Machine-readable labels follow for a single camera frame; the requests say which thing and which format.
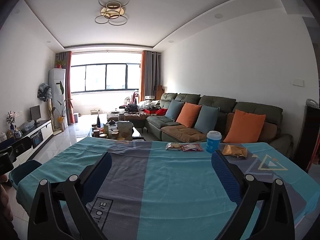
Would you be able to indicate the white wall switch plate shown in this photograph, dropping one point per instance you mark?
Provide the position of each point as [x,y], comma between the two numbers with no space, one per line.
[298,82]

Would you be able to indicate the orange grey curtain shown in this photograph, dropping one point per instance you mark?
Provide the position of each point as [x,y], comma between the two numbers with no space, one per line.
[150,73]
[63,60]

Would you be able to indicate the orange cushion far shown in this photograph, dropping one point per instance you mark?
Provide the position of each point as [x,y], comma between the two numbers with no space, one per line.
[188,114]

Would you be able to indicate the white tv cabinet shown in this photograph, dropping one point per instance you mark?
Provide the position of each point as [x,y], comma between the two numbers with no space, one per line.
[38,136]

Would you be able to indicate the black framed window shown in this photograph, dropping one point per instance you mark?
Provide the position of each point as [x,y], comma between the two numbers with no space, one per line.
[105,77]

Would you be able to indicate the left orange grey curtain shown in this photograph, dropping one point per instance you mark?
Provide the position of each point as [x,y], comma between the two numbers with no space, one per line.
[63,60]

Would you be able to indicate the covered standing fan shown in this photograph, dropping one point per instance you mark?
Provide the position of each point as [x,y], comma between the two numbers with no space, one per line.
[44,93]

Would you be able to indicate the clear cracker packet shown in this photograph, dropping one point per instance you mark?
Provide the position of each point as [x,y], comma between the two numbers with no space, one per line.
[173,146]

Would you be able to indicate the orange cushion near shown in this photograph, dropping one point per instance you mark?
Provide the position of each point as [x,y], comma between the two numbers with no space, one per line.
[245,128]

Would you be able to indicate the blue cushion far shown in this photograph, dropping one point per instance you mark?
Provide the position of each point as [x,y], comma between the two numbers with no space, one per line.
[174,110]

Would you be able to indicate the red snack packet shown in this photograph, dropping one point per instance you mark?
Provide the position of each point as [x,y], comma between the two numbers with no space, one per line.
[191,147]

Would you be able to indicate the gold ring ceiling lamp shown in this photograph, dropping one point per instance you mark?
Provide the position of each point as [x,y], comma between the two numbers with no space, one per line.
[112,12]

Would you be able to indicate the dark green sectional sofa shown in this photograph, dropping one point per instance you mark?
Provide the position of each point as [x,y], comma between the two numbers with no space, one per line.
[166,129]

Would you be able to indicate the orange cushion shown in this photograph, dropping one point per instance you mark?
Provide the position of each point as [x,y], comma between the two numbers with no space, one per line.
[188,114]
[245,128]

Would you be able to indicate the white standing air conditioner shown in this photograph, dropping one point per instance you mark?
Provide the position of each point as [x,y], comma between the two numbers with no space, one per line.
[58,74]

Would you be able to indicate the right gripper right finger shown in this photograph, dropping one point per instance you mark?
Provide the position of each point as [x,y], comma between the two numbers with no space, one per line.
[275,220]

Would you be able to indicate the black glass coffee table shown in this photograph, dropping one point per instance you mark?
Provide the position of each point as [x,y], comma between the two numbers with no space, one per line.
[114,130]

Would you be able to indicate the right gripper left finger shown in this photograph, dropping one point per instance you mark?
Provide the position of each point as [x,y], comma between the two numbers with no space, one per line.
[47,221]

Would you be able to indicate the blue cushion near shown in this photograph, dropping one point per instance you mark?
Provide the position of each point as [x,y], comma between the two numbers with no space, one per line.
[207,119]

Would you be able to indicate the teal plastic trash bin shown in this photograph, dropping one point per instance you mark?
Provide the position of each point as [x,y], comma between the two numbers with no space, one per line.
[20,172]

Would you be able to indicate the right orange grey curtain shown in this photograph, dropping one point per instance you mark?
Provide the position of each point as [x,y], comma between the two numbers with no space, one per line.
[150,73]

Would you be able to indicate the blue cushion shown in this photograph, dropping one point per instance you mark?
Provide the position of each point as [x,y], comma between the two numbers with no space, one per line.
[174,110]
[207,119]

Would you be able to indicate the person's left hand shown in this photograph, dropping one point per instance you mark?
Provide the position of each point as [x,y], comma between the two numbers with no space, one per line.
[5,205]

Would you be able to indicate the blue paper coffee cup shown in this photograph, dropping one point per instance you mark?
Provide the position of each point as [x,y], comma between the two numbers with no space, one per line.
[213,141]

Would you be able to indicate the small gold snack bag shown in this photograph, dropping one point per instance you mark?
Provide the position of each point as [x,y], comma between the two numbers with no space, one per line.
[235,151]

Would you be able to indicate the potted green plant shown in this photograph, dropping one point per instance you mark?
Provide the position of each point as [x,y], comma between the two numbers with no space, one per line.
[59,105]

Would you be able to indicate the small black monitor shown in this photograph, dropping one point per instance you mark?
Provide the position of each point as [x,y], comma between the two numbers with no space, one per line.
[35,114]

